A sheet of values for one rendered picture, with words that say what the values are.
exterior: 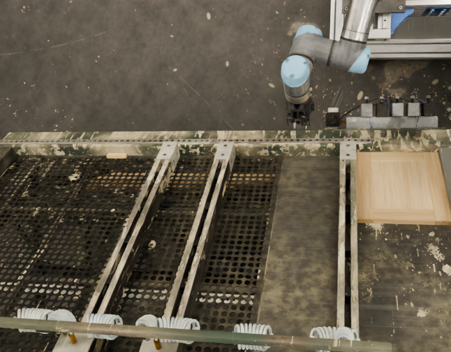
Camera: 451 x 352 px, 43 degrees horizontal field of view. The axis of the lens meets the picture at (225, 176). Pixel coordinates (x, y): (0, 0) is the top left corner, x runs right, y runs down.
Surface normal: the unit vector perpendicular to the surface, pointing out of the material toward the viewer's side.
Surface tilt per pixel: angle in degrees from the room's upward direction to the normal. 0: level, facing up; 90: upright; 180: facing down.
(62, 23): 0
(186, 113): 0
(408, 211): 60
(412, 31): 0
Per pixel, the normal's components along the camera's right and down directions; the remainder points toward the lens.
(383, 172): -0.11, -0.80
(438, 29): -0.21, 0.11
